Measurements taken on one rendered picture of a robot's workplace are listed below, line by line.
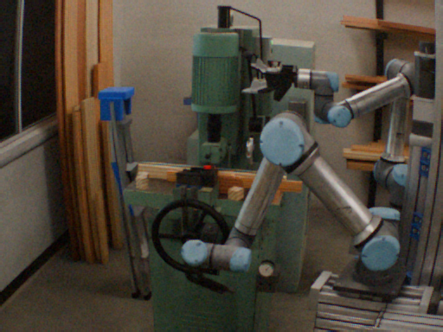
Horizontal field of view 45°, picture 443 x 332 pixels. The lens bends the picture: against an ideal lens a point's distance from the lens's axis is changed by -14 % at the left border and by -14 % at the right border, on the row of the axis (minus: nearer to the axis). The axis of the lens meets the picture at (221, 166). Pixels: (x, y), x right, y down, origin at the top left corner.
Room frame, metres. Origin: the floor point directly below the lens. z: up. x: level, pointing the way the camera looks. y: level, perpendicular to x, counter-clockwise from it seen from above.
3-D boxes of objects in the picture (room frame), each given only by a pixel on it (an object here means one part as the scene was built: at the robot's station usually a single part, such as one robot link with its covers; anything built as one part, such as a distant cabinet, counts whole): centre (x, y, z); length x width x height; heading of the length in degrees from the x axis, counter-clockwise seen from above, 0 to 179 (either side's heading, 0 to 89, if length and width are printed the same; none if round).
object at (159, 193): (2.18, 0.07, 0.87); 0.61 x 0.30 x 0.06; 78
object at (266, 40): (2.57, -0.17, 1.40); 0.10 x 0.06 x 0.16; 168
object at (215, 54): (2.29, 0.03, 1.35); 0.18 x 0.18 x 0.31
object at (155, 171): (2.31, 0.04, 0.93); 0.60 x 0.02 x 0.05; 78
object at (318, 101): (2.10, -0.37, 1.25); 0.11 x 0.08 x 0.11; 12
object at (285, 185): (2.27, -0.05, 0.92); 0.54 x 0.02 x 0.04; 78
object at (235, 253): (1.60, -0.04, 0.90); 0.11 x 0.11 x 0.08; 77
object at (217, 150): (2.31, 0.03, 1.03); 0.14 x 0.07 x 0.09; 168
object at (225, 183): (2.20, 0.03, 0.93); 0.22 x 0.01 x 0.06; 78
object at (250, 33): (2.57, -0.03, 1.16); 0.22 x 0.22 x 0.72; 78
